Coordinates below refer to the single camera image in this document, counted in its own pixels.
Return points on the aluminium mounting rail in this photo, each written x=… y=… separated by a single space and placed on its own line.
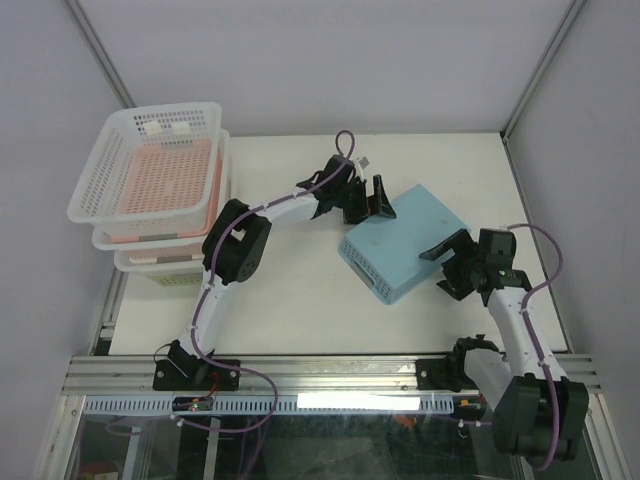
x=380 y=374

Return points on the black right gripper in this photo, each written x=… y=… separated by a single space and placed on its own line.
x=460 y=242

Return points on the white perforated basket top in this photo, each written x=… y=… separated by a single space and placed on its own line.
x=99 y=195

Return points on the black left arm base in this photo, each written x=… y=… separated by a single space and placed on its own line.
x=180 y=371

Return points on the grey slotted cable duct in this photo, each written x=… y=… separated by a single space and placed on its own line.
x=298 y=404

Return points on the aluminium frame post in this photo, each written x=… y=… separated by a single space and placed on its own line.
x=569 y=18
x=105 y=64

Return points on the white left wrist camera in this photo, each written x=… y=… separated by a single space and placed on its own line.
x=360 y=164

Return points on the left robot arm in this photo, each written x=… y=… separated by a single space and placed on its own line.
x=234 y=246

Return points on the right aluminium frame post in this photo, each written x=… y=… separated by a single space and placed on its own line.
x=569 y=18

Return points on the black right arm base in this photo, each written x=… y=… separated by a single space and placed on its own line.
x=448 y=373

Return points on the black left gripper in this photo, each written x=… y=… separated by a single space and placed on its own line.
x=353 y=216

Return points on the left aluminium frame post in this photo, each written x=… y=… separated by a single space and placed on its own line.
x=105 y=64

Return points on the light blue perforated basket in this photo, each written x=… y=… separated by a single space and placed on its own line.
x=385 y=252

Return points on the yellow-green perforated basket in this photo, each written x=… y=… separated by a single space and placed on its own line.
x=177 y=279

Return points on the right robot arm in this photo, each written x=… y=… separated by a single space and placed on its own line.
x=538 y=412

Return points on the pink basket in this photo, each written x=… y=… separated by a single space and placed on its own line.
x=168 y=180

